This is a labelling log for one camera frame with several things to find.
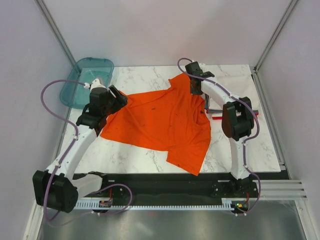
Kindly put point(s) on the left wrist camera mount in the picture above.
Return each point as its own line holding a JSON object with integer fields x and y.
{"x": 96, "y": 83}

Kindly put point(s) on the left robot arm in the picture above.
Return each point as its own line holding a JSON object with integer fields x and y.
{"x": 55, "y": 187}

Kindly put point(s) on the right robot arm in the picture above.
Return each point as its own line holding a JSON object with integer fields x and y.
{"x": 239, "y": 122}

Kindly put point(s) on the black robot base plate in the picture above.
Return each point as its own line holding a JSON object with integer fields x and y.
{"x": 175, "y": 188}

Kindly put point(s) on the orange t shirt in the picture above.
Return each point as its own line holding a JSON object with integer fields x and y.
{"x": 171, "y": 120}

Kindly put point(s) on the teal plastic bin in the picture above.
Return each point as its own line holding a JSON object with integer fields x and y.
{"x": 86, "y": 70}

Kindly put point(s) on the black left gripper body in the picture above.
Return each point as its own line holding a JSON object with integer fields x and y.
{"x": 110, "y": 108}

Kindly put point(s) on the white folded t shirt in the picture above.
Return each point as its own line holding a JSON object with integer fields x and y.
{"x": 242, "y": 86}

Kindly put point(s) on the right aluminium frame post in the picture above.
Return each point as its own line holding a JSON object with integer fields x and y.
{"x": 276, "y": 33}

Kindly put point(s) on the left aluminium frame post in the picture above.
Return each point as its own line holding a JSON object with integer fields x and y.
{"x": 56, "y": 31}

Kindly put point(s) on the aluminium frame post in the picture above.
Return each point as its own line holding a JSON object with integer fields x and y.
{"x": 276, "y": 33}
{"x": 56, "y": 31}

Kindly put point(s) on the white slotted cable duct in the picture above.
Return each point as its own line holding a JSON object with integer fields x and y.
{"x": 103, "y": 204}

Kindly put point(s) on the right aluminium side rail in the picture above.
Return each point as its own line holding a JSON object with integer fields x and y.
{"x": 269, "y": 120}

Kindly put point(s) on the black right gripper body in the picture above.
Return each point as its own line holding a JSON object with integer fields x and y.
{"x": 194, "y": 91}

